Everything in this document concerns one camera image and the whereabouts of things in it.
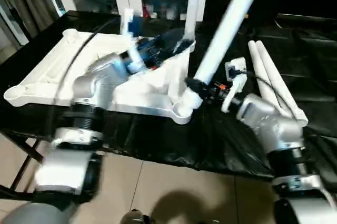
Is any white plastic table leg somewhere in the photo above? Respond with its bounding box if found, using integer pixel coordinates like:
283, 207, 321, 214
184, 0, 203, 41
181, 0, 267, 110
247, 40, 293, 117
254, 40, 309, 127

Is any black plastic mat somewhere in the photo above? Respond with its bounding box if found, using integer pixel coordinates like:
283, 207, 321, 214
0, 10, 337, 180

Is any grey robot torso piece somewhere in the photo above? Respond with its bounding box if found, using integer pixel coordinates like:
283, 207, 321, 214
122, 209, 151, 224

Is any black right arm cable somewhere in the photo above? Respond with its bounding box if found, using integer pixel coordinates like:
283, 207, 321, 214
227, 67, 284, 109

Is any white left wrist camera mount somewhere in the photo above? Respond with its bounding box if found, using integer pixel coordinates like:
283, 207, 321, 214
120, 8, 148, 72

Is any black folding table frame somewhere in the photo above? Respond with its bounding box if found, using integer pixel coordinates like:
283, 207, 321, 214
0, 129, 43, 201

